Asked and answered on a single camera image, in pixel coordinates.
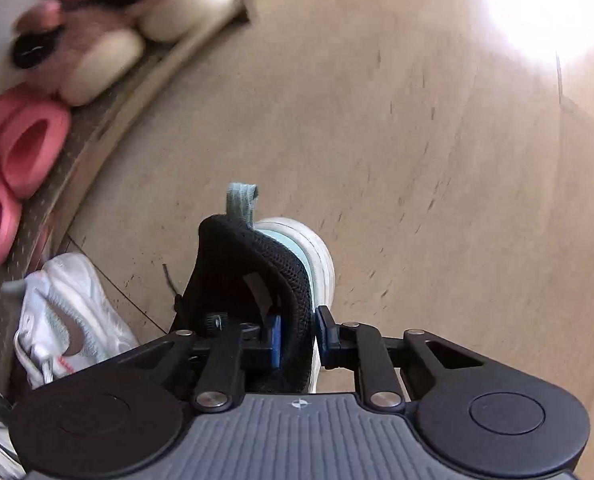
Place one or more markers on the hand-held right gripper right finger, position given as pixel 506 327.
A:
pixel 323 332

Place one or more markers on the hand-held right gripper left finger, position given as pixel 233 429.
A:
pixel 274 340

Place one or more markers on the fluffy pink slipper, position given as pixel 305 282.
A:
pixel 187 7
pixel 107 67

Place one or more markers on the black teal sneaker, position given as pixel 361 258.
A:
pixel 257 260

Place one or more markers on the metal shoe rack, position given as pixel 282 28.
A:
pixel 47 225

